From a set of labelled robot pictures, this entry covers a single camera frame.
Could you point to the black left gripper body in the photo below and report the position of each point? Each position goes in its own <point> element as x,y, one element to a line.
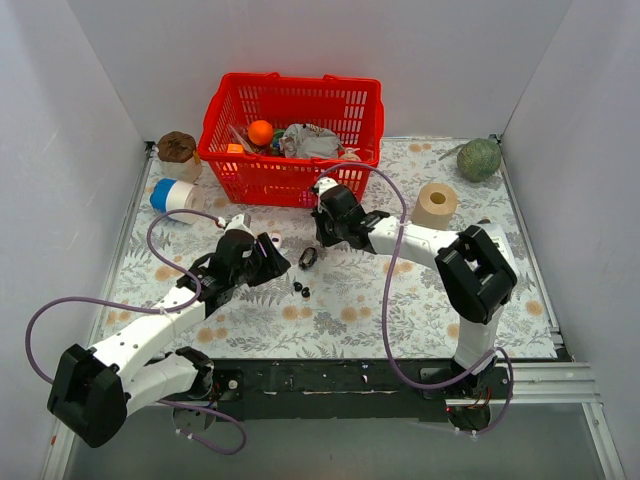
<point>259,258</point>

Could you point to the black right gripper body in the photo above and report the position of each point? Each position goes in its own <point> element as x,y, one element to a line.
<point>327,220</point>

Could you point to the white earbud charging case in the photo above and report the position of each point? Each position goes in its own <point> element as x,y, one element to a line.
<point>276,239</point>

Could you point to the black earbud charging case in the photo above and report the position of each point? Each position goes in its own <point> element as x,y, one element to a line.
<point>308,258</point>

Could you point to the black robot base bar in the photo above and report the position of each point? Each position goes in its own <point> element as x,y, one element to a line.
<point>275,389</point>

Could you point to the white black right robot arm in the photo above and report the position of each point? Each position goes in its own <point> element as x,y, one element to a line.
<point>477,277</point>

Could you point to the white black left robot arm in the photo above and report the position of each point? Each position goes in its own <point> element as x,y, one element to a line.
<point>96,389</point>

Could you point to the cream plush toy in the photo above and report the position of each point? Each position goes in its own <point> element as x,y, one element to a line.
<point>350,155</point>

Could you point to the floral patterned table mat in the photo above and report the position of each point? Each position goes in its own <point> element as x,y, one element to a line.
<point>342,316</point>

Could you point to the beige tape roll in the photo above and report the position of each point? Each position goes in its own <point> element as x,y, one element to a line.
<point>435,206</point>

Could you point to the crumpled silver foil bag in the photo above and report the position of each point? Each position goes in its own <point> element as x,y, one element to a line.
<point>308,141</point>

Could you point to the blue white tape roll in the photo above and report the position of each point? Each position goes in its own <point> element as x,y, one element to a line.
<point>170,194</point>

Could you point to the red plastic shopping basket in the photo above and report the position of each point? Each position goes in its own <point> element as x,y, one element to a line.
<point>350,107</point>

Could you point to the orange fruit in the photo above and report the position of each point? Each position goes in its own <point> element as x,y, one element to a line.
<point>260,133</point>

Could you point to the green melon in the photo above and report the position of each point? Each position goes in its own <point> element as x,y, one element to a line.
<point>477,159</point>

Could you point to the white plastic bottle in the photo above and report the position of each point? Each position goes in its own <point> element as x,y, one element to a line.
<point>498,237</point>

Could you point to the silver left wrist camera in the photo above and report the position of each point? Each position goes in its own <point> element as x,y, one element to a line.
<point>240,222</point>

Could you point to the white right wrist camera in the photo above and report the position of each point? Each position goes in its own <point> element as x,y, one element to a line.
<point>323,185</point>

